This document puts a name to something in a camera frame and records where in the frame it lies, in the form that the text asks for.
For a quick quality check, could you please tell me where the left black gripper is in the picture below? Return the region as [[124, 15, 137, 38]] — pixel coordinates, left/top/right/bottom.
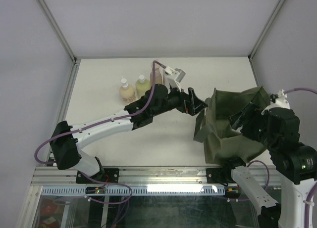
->
[[152, 82, 208, 118]]

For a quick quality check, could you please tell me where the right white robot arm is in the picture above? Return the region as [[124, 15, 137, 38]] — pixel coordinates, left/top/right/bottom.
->
[[221, 103, 317, 228]]

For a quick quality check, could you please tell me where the right aluminium frame post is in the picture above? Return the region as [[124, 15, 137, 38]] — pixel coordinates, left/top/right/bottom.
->
[[248, 0, 287, 62]]

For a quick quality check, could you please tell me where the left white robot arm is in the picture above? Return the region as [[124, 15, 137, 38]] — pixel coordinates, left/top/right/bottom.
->
[[50, 84, 207, 183]]

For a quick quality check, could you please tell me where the white bottle dark cap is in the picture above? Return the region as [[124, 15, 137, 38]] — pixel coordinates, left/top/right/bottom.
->
[[162, 67, 169, 87]]

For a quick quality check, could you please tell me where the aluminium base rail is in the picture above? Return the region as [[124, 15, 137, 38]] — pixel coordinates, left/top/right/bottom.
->
[[31, 165, 280, 185]]

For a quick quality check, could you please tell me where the white slotted cable duct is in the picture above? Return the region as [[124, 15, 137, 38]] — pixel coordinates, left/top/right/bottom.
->
[[42, 184, 225, 196]]

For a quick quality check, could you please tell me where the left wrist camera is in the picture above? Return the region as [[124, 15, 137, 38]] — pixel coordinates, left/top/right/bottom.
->
[[167, 66, 186, 91]]

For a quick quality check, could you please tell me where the purple cable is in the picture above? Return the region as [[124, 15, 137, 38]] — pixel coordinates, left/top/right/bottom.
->
[[34, 60, 166, 204], [221, 88, 317, 228]]

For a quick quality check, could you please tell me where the left aluminium frame post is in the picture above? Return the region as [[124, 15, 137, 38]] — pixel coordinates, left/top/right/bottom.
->
[[35, 0, 77, 63]]

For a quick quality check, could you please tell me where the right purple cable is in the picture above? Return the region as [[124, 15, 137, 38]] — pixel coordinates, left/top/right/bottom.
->
[[221, 88, 317, 228]]

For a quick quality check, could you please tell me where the aluminium frame post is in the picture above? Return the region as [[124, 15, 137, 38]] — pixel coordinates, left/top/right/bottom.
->
[[248, 0, 287, 62], [35, 0, 77, 63]]

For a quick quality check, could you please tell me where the yellow-green lotion bottle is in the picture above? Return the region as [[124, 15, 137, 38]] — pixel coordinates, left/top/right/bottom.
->
[[135, 74, 151, 98]]

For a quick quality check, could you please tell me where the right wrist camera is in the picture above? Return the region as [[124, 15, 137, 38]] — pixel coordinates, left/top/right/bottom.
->
[[270, 89, 290, 109]]

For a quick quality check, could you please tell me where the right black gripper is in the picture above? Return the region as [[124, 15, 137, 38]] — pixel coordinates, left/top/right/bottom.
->
[[227, 100, 277, 149]]

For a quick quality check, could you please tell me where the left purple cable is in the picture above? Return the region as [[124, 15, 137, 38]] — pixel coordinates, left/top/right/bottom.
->
[[34, 60, 166, 204]]

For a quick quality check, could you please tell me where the beige pump bottle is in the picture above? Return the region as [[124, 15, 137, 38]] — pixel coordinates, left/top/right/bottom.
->
[[150, 60, 162, 86]]

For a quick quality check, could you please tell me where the small tan pump bottle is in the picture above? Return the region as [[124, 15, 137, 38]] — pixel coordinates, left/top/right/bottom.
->
[[119, 78, 136, 104]]

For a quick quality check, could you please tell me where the olive green canvas bag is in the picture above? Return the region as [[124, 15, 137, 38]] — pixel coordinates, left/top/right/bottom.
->
[[193, 87, 270, 165]]

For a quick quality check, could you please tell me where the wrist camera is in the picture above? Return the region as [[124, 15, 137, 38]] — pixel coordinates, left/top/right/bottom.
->
[[167, 66, 186, 91], [270, 89, 290, 109]]

